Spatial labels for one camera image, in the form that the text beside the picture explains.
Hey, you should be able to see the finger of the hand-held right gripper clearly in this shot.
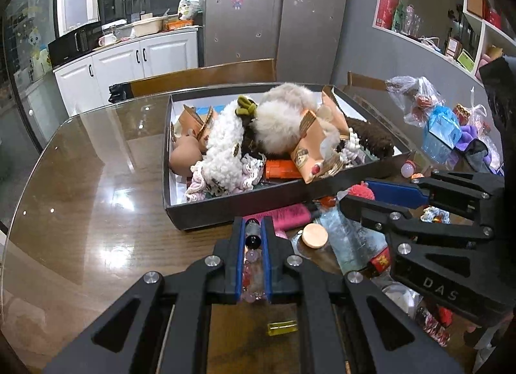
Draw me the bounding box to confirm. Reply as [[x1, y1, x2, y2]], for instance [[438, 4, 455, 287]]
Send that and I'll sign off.
[[364, 169, 505, 230], [338, 194, 493, 246]]

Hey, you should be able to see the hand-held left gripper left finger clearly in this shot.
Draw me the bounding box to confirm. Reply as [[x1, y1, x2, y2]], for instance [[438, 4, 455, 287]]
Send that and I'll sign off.
[[42, 216, 245, 374]]

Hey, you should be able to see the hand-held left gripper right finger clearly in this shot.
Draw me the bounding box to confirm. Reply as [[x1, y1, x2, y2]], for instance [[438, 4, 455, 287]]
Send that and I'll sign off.
[[262, 216, 465, 374]]

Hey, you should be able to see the red yarn ball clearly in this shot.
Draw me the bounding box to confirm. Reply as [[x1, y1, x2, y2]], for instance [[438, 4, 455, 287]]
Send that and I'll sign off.
[[348, 181, 376, 202]]

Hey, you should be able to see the pink bead bracelet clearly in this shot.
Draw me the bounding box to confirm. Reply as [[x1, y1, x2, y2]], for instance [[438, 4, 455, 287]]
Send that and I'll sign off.
[[241, 217, 270, 303]]

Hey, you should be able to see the black shallow cardboard box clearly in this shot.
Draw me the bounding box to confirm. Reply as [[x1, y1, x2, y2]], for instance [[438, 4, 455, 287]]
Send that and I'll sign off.
[[162, 83, 417, 232]]

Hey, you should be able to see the pink crochet scrunchie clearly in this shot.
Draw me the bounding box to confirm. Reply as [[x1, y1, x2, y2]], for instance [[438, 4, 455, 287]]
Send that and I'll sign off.
[[185, 155, 267, 202]]

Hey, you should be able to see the orange plastic tube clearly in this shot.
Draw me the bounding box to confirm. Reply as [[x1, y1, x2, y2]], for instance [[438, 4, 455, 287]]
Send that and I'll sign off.
[[265, 159, 303, 180]]

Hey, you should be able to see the wooden desktop with glass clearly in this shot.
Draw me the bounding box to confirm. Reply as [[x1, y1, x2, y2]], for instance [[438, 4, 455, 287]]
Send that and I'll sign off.
[[0, 80, 516, 374]]

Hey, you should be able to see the clear plastic packet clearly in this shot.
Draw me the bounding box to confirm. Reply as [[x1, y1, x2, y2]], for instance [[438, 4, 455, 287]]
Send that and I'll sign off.
[[318, 208, 388, 275]]

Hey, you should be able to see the red packet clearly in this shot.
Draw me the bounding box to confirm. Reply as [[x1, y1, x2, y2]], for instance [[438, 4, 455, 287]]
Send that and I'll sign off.
[[368, 247, 392, 275]]

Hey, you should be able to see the pink plastic case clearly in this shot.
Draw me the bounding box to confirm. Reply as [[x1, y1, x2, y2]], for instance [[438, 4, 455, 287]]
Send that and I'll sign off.
[[269, 203, 320, 232]]

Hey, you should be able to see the red patterned pouch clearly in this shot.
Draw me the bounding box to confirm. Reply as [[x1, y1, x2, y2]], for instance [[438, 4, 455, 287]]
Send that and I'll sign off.
[[415, 305, 451, 347]]

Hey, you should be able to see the round tan lid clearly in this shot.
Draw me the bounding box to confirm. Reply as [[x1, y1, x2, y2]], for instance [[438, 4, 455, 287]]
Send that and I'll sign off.
[[302, 223, 330, 249]]

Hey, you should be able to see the brown fuzzy hairpiece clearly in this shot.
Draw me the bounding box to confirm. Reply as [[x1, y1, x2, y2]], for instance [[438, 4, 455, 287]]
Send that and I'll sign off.
[[346, 115, 396, 159]]

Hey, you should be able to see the white pearl scrunchie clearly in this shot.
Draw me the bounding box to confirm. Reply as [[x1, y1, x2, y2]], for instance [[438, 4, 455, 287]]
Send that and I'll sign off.
[[338, 129, 364, 166]]

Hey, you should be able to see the small yellow block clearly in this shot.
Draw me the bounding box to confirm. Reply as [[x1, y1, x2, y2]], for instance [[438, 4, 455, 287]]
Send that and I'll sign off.
[[265, 320, 298, 337]]

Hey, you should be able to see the blue translucent bag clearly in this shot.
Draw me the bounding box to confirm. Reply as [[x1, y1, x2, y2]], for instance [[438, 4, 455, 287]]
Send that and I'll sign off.
[[421, 106, 463, 162]]

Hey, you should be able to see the orange snack packet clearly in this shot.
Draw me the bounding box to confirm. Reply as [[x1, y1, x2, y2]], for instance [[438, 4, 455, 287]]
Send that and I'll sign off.
[[289, 89, 352, 184]]

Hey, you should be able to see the purple plush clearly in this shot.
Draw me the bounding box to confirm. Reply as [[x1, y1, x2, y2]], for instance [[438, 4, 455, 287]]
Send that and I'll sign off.
[[459, 123, 491, 154]]

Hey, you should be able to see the clear plastic bag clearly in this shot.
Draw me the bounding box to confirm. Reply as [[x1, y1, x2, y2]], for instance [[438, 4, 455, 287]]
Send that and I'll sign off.
[[384, 75, 445, 125]]

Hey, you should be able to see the wooden chair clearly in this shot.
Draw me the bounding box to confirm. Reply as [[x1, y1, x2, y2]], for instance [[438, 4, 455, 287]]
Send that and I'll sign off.
[[346, 71, 390, 93], [121, 58, 277, 99]]

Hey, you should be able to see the white woolly plush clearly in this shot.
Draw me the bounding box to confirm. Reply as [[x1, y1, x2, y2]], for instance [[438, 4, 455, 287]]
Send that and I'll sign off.
[[199, 101, 267, 194]]

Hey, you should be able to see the beige fluffy pompom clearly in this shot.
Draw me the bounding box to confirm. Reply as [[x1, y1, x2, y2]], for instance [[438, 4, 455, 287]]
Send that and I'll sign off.
[[257, 82, 320, 154]]

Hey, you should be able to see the brown snack packet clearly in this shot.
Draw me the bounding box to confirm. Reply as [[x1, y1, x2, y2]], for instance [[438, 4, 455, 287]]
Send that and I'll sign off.
[[173, 105, 219, 146]]

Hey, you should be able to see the green bow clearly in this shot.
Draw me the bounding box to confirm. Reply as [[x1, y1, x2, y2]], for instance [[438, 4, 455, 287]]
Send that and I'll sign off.
[[236, 95, 259, 119]]

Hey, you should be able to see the red gift box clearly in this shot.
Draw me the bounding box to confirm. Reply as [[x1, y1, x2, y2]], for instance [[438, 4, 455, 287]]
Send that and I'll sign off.
[[374, 0, 400, 30]]

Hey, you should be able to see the black item on chair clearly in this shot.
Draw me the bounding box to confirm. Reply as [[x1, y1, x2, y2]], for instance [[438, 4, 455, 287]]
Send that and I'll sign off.
[[108, 82, 130, 103]]

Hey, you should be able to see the silver refrigerator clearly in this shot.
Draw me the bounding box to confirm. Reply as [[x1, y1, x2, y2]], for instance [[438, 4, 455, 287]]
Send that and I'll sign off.
[[201, 0, 364, 81]]

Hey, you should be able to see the white kitchen cabinet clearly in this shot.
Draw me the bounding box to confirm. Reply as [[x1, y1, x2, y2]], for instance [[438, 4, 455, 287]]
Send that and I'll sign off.
[[52, 29, 201, 117]]

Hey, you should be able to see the beige plastic container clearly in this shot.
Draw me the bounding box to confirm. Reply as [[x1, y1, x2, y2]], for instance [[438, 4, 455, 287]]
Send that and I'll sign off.
[[128, 16, 164, 36]]

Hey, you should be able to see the printed plastic bag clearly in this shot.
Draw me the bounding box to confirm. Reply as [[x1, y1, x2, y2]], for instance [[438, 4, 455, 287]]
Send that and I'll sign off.
[[178, 0, 204, 22]]

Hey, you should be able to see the black microwave oven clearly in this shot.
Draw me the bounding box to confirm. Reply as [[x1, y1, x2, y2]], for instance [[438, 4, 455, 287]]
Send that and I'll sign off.
[[47, 25, 102, 69]]

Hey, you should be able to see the glass sliding door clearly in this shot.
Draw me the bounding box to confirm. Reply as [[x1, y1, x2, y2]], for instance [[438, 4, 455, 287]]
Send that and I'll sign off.
[[0, 0, 58, 149]]

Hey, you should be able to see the white wall shelf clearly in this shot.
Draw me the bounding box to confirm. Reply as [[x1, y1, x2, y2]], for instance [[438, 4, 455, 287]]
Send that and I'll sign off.
[[370, 0, 516, 85]]

